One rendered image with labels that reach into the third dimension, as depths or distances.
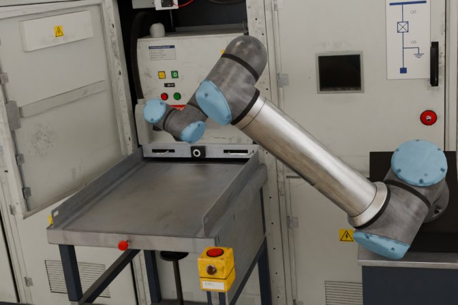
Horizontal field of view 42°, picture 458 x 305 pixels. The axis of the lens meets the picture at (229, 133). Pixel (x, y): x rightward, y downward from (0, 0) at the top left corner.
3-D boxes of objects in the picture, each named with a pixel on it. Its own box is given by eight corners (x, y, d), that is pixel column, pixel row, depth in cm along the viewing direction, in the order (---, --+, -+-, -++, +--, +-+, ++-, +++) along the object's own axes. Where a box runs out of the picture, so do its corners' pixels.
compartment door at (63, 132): (11, 217, 221) (-32, 15, 201) (119, 162, 273) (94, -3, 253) (24, 220, 218) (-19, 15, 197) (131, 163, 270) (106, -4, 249)
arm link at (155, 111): (157, 127, 206) (135, 115, 210) (171, 135, 218) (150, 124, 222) (170, 103, 207) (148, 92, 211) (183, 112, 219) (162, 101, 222)
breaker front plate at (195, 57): (251, 148, 252) (242, 35, 239) (148, 147, 267) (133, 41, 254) (252, 147, 253) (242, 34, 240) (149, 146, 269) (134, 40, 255)
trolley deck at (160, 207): (216, 254, 189) (215, 237, 187) (48, 244, 208) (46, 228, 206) (267, 178, 250) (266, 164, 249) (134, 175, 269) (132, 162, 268)
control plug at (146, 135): (148, 145, 255) (143, 105, 250) (138, 145, 257) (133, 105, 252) (156, 139, 262) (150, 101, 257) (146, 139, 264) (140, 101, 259)
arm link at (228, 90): (439, 215, 166) (233, 45, 149) (411, 269, 161) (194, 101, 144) (405, 212, 180) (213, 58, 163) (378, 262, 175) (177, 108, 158)
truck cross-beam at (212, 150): (259, 158, 252) (257, 144, 251) (143, 156, 269) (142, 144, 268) (262, 154, 257) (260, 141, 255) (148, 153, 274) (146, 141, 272)
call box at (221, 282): (227, 293, 164) (223, 260, 161) (200, 291, 166) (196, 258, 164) (236, 278, 171) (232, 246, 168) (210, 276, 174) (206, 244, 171)
